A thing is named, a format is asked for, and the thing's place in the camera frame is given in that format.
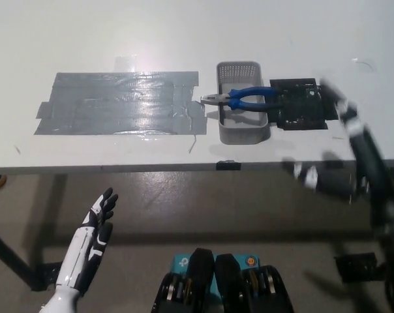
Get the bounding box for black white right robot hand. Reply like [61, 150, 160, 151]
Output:
[281, 77, 393, 216]

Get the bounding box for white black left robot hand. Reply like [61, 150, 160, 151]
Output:
[55, 187, 119, 293]

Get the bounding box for blue handled pliers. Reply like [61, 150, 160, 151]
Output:
[200, 86, 284, 112]

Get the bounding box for grey perforated plastic container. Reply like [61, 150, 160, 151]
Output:
[215, 61, 271, 145]

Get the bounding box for black diagonal table leg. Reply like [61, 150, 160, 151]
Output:
[0, 224, 43, 290]

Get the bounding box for grey duct tape patch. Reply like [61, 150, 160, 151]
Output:
[33, 70, 208, 136]

